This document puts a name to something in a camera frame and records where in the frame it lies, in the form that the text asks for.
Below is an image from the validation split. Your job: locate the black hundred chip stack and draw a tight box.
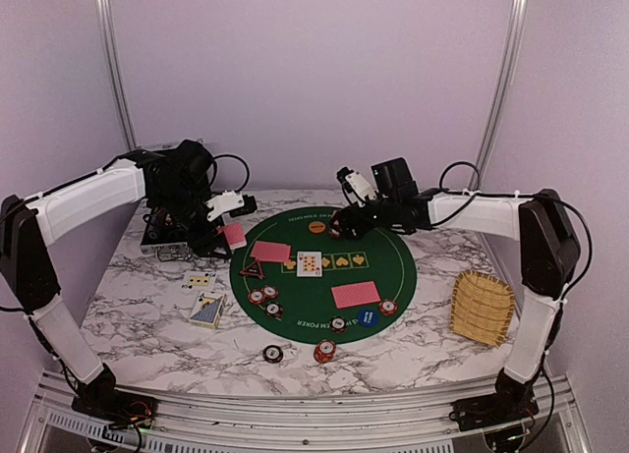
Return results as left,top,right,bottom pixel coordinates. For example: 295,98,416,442
262,345,283,364

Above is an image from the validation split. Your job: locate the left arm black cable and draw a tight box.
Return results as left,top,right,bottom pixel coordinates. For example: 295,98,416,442
0,152,252,311

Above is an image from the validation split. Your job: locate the face up hearts card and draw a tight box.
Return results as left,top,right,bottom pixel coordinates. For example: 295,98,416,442
297,252,322,277

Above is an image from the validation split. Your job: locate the aluminium frame post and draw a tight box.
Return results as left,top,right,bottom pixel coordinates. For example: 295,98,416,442
476,0,529,181
95,0,138,150

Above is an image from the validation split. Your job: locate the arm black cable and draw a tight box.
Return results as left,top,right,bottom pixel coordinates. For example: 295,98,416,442
0,152,252,311
422,161,591,297

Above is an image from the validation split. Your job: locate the red playing card deck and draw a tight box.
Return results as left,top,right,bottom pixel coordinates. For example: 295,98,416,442
220,222,247,251

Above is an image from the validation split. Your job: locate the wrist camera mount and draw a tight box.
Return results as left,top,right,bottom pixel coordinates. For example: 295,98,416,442
336,167,377,206
204,191,257,222

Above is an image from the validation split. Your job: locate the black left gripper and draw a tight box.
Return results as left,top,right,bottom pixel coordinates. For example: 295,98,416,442
151,184,232,258

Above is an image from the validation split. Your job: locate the aluminium frame post left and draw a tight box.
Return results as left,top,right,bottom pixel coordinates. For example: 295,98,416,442
95,0,138,150

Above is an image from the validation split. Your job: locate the aluminium frame post right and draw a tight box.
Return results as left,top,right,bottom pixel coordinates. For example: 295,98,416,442
476,0,529,181

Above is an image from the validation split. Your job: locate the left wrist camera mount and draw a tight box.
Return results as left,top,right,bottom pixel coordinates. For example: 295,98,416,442
204,191,257,222

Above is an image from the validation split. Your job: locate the triangular all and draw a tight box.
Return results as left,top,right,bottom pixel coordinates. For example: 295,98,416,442
240,259,264,280

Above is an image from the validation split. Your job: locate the round green poker mat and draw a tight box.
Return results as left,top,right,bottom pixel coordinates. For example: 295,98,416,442
230,206,417,345

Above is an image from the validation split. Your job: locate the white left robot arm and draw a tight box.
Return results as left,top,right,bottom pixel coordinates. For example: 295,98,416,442
1,140,244,419

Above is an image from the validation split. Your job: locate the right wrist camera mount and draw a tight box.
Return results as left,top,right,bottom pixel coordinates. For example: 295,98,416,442
336,167,377,206

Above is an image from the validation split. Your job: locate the blue small blind button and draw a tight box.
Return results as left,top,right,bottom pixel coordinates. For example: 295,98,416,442
357,310,379,327

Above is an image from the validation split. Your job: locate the aluminium front rail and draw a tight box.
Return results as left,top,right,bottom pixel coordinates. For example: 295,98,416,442
19,373,591,453

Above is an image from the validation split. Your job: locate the aluminium poker case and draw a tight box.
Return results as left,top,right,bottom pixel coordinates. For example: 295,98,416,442
143,140,213,260

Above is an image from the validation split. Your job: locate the card deck box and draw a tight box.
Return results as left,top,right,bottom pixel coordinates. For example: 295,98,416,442
188,291,227,329

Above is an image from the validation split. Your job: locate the red five chip stack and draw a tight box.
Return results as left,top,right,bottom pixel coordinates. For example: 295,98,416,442
314,340,336,364

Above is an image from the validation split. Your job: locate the dealt card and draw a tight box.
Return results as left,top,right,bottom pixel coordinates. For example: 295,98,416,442
331,281,381,309
250,241,291,263

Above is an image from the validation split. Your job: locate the orange big blind button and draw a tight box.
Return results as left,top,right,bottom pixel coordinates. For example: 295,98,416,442
308,221,326,234

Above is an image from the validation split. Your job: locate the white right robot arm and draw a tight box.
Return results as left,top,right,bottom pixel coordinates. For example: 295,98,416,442
329,157,581,429

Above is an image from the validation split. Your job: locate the woven bamboo basket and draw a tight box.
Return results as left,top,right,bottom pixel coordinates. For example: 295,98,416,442
450,270,515,348

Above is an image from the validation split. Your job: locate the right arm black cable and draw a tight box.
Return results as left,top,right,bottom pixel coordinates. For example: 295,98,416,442
422,161,591,297

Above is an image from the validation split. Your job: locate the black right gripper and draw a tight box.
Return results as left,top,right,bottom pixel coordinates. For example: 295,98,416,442
327,197,397,242

